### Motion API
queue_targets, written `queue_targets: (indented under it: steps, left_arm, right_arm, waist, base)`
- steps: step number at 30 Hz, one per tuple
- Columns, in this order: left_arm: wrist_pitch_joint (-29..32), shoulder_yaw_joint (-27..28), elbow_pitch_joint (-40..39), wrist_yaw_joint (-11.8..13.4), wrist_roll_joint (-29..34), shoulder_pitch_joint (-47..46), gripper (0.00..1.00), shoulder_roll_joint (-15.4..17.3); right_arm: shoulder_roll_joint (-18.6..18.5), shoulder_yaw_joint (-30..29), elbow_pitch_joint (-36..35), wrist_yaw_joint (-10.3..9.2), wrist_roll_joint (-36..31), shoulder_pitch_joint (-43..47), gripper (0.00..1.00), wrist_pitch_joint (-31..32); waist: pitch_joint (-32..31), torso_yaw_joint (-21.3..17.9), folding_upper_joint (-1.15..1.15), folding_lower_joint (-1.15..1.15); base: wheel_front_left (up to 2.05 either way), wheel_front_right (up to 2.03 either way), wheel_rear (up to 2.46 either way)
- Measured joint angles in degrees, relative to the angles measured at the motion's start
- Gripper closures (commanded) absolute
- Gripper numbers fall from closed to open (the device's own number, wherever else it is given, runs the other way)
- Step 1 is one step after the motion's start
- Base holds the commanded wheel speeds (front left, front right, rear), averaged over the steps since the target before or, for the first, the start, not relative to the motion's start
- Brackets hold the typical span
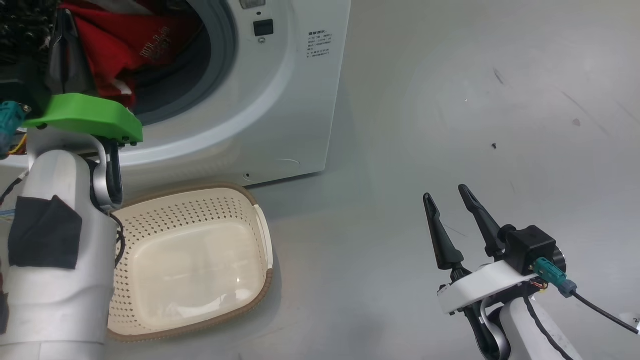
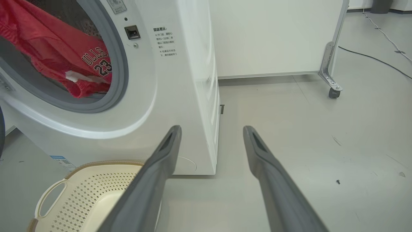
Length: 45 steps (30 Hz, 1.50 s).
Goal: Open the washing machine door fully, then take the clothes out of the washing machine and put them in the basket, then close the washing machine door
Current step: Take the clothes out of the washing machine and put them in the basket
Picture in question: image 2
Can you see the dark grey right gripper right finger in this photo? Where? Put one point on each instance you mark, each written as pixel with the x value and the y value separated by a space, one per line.
pixel 280 193

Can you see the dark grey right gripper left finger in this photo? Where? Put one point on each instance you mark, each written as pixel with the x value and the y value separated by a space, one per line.
pixel 145 187

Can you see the red basketball jersey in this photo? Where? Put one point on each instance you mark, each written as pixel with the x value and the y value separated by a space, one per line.
pixel 54 45

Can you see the cream perforated laundry basket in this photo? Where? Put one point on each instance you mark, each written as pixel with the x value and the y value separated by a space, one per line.
pixel 83 196

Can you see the white front-load washing machine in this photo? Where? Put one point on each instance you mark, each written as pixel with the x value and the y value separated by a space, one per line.
pixel 180 96

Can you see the white partition panel on castors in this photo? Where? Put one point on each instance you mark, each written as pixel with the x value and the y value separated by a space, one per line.
pixel 273 35

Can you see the dark grey bin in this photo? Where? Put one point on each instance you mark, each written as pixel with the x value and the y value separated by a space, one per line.
pixel 380 5

